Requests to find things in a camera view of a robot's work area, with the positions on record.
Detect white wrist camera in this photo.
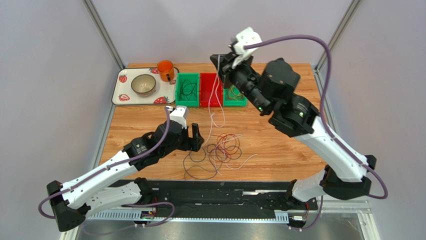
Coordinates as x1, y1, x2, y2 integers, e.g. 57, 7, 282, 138
231, 27, 262, 69
165, 105, 189, 129

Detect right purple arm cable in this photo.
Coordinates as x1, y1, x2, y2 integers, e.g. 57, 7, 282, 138
244, 34, 389, 232

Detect orange mug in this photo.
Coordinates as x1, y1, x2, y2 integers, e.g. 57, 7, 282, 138
156, 60, 175, 82

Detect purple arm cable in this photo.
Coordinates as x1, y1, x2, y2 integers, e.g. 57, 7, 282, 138
244, 34, 389, 232
37, 106, 176, 231

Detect red wire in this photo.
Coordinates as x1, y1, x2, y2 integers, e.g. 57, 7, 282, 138
206, 133, 243, 164

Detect strawberry pattern tray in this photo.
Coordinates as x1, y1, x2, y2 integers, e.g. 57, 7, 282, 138
111, 67, 179, 106

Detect beige ceramic bowl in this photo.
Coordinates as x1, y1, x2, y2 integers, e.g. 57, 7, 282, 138
130, 74, 157, 97

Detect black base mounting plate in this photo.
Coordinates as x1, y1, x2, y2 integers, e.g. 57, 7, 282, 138
121, 179, 318, 221

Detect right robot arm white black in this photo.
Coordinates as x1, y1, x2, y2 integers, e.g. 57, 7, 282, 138
210, 53, 376, 206

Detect dark purple wire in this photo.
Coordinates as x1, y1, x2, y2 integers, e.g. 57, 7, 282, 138
182, 139, 243, 181

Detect aluminium frame rail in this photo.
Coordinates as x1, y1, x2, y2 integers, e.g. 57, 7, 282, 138
61, 180, 380, 240

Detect yellow green wires in bin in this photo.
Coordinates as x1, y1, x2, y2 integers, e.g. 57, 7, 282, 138
226, 85, 246, 101

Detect right green bin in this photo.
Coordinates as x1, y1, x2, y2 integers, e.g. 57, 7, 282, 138
221, 80, 247, 107

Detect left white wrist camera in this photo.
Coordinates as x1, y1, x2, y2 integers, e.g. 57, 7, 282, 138
165, 105, 189, 129

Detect black wires in bin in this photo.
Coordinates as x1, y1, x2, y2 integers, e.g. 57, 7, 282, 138
178, 79, 199, 102

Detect red bin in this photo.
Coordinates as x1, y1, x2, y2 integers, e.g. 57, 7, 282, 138
199, 72, 223, 108

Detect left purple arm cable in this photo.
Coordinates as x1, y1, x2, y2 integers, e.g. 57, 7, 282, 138
37, 106, 176, 231

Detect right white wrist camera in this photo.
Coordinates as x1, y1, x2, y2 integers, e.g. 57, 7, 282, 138
231, 27, 262, 69

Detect green bin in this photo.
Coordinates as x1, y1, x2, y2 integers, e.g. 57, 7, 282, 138
175, 72, 200, 108
221, 80, 247, 107

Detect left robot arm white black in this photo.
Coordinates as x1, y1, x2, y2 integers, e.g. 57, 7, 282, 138
46, 120, 204, 232

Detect left green bin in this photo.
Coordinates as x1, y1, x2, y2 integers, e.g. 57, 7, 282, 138
175, 72, 200, 108

